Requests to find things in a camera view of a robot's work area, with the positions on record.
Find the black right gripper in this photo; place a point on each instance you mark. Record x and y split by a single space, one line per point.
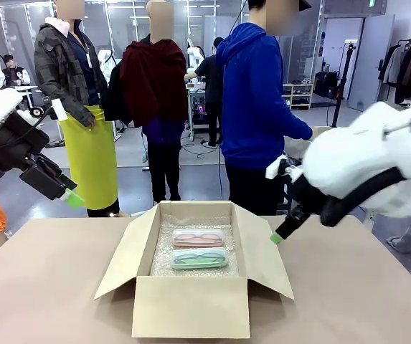
300 213

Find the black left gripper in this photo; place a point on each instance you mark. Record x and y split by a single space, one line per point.
15 143

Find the pink clear glasses case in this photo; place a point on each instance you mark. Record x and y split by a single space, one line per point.
198 237

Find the green clear glasses case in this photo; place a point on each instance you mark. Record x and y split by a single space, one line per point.
199 258

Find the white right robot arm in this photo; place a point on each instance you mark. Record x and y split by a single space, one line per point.
363 154

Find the blue sleeved left forearm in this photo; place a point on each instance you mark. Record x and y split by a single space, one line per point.
298 125

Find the brown cardboard shipping box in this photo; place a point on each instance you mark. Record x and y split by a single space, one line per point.
191 304

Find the mannequin plaid jacket yellow skirt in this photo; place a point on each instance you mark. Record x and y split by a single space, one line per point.
79 107

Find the seated person in varsity jacket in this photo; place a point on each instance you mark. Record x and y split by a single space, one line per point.
13 71

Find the clear bubble wrap sheet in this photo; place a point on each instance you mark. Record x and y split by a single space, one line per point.
162 251

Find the wooden shoe shelf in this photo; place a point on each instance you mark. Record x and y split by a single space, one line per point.
298 95

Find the mannequin with maroon cloth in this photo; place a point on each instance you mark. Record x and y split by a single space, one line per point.
155 93

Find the person in blue hoodie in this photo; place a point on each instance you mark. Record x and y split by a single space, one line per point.
251 89

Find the person in black clothes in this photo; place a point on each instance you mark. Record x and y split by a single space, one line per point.
210 89

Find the black tripod stand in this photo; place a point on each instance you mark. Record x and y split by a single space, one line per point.
345 79

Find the clothes rack with coats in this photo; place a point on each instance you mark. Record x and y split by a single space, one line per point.
407 68

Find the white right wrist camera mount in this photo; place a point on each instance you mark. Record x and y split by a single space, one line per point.
277 166

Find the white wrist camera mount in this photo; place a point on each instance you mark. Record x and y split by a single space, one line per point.
277 166
56 109

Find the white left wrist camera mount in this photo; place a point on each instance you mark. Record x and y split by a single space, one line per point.
56 109

